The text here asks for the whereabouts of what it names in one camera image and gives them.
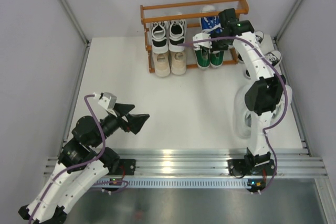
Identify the blue sneaker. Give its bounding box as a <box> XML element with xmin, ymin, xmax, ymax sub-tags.
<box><xmin>200</xmin><ymin>5</ymin><xmax>222</xmax><ymax>34</ymax></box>
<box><xmin>218</xmin><ymin>8</ymin><xmax>237</xmax><ymax>27</ymax></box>

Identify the perforated cable duct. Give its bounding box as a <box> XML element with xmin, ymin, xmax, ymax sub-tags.
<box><xmin>93</xmin><ymin>177</ymin><xmax>263</xmax><ymax>189</ymax></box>

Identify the black canvas sneaker near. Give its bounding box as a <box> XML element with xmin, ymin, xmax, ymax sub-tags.
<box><xmin>245</xmin><ymin>50</ymin><xmax>282</xmax><ymax>79</ymax></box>

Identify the black canvas sneaker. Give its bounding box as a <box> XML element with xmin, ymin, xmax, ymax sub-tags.
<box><xmin>237</xmin><ymin>31</ymin><xmax>265</xmax><ymax>64</ymax></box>
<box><xmin>245</xmin><ymin>50</ymin><xmax>282</xmax><ymax>79</ymax></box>

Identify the green sneaker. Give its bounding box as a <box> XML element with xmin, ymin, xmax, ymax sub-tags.
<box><xmin>194</xmin><ymin>47</ymin><xmax>210</xmax><ymax>70</ymax></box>
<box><xmin>209</xmin><ymin>51</ymin><xmax>224</xmax><ymax>68</ymax></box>

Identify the right aluminium frame post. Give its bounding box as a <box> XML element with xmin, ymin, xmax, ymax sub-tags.
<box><xmin>274</xmin><ymin>0</ymin><xmax>304</xmax><ymax>45</ymax></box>

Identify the white sneaker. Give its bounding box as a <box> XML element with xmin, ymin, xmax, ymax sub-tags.
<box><xmin>272</xmin><ymin>84</ymin><xmax>292</xmax><ymax>119</ymax></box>
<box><xmin>233</xmin><ymin>85</ymin><xmax>251</xmax><ymax>139</ymax></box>

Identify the aluminium rail base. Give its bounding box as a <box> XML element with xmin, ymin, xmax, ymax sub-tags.
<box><xmin>43</xmin><ymin>147</ymin><xmax>328</xmax><ymax>180</ymax></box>

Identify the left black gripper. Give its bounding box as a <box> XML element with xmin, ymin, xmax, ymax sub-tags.
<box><xmin>91</xmin><ymin>103</ymin><xmax>149</xmax><ymax>147</ymax></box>

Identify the orange wooden shoe shelf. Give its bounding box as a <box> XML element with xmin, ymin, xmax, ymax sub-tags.
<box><xmin>140</xmin><ymin>0</ymin><xmax>249</xmax><ymax>73</ymax></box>

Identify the black white-striped sneaker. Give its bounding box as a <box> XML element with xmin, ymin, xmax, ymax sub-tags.
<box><xmin>150</xmin><ymin>22</ymin><xmax>169</xmax><ymax>54</ymax></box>
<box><xmin>169</xmin><ymin>19</ymin><xmax>186</xmax><ymax>52</ymax></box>

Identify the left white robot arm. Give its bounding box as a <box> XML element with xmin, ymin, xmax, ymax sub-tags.
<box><xmin>18</xmin><ymin>103</ymin><xmax>150</xmax><ymax>223</ymax></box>

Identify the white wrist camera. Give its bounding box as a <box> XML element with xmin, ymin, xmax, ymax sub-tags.
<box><xmin>192</xmin><ymin>33</ymin><xmax>212</xmax><ymax>50</ymax></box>
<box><xmin>93</xmin><ymin>92</ymin><xmax>117</xmax><ymax>111</ymax></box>

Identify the beige sneaker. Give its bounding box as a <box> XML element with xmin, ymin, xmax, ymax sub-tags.
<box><xmin>152</xmin><ymin>52</ymin><xmax>171</xmax><ymax>78</ymax></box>
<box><xmin>171</xmin><ymin>51</ymin><xmax>186</xmax><ymax>76</ymax></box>

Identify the black canvas sneaker far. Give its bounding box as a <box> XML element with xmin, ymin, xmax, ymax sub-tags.
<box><xmin>237</xmin><ymin>31</ymin><xmax>265</xmax><ymax>64</ymax></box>

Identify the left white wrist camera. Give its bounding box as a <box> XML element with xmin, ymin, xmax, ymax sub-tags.
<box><xmin>93</xmin><ymin>92</ymin><xmax>117</xmax><ymax>111</ymax></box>

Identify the left aluminium frame post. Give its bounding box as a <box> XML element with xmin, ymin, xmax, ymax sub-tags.
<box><xmin>57</xmin><ymin>0</ymin><xmax>90</xmax><ymax>47</ymax></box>

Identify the aluminium frame post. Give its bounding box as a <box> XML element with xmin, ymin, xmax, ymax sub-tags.
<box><xmin>274</xmin><ymin>0</ymin><xmax>304</xmax><ymax>45</ymax></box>
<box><xmin>57</xmin><ymin>0</ymin><xmax>90</xmax><ymax>47</ymax></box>

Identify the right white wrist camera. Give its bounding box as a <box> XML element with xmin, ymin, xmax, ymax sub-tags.
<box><xmin>192</xmin><ymin>33</ymin><xmax>212</xmax><ymax>50</ymax></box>

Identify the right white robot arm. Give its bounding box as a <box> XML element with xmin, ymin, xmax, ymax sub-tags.
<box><xmin>214</xmin><ymin>8</ymin><xmax>291</xmax><ymax>177</ymax></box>

